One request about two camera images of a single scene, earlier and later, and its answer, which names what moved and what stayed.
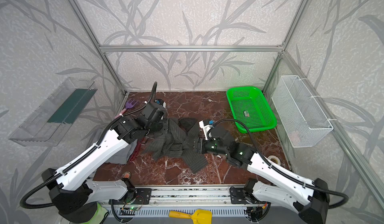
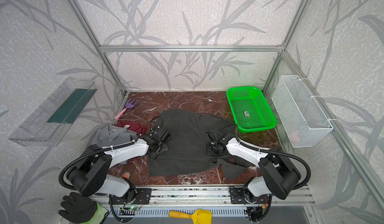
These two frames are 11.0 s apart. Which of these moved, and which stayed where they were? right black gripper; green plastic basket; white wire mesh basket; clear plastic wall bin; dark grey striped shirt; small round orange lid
Moved: dark grey striped shirt; right black gripper
Stayed: green plastic basket; small round orange lid; white wire mesh basket; clear plastic wall bin
